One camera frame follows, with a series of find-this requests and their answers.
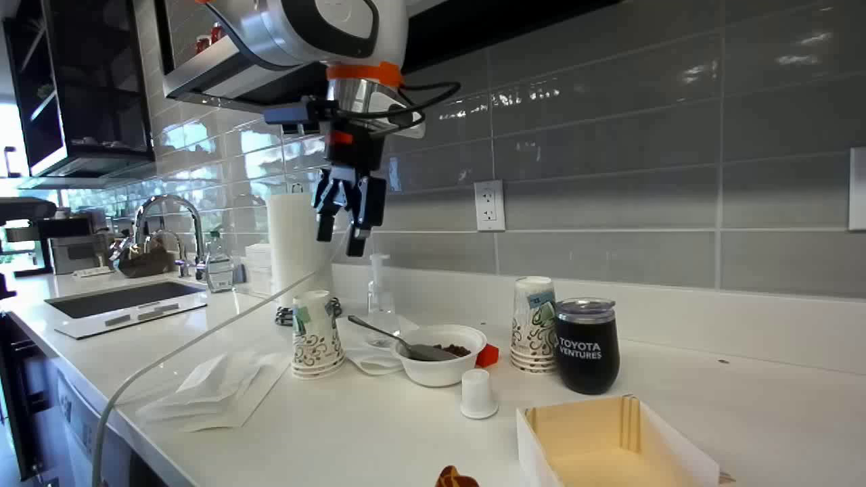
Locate white wall outlet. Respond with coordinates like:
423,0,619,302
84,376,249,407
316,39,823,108
470,178,508,237

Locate white bowl plate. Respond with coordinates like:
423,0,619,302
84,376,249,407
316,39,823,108
389,323,489,392

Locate black under-counter appliance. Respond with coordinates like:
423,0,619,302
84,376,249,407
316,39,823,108
0,312,59,487

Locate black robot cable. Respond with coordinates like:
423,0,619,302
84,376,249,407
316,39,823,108
382,80,462,137

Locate small white pod cup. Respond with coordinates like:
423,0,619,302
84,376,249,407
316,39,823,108
458,367,500,426

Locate brown food bits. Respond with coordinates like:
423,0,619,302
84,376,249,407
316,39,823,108
423,338,474,360

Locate white wall switch plate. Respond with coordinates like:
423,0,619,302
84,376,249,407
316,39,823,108
848,147,866,234

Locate white cable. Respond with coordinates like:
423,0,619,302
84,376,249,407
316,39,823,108
90,273,320,487

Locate black coffee machine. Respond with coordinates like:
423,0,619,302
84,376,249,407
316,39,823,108
0,196,91,279

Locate clear plastic bottle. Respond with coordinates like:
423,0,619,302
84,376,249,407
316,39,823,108
363,253,400,326

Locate large flat white napkin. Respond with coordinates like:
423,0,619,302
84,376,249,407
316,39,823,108
133,346,291,436

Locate kitchen sink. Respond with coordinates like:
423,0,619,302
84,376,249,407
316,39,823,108
42,279,212,344

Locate folded white napkin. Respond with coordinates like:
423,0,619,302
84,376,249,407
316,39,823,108
172,350,266,402

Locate wooden box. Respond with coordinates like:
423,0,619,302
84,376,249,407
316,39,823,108
515,392,738,487

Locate white paper towel roll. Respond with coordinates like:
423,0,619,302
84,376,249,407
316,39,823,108
266,189,335,299

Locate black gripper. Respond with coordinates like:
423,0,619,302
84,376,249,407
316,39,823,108
310,119,389,260

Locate white plastic container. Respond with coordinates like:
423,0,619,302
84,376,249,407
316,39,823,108
240,241,275,302

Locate printed paper cup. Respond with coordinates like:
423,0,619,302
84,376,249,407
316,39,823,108
290,287,348,379
508,273,563,376

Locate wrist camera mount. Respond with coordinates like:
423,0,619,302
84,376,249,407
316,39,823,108
263,97,327,134

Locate small red object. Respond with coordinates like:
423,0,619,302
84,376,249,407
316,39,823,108
474,342,504,372

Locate brown chocolate piece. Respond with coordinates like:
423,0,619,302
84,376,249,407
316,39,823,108
432,464,482,487

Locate dark sink caddy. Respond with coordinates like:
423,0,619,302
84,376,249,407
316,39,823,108
117,241,178,281

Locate chrome kitchen faucet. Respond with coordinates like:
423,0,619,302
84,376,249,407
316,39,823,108
133,193,209,279

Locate black tumbler with lid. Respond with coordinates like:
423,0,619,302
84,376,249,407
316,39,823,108
553,299,626,398

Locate silver spatula spoon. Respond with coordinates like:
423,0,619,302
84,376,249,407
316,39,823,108
343,312,474,367

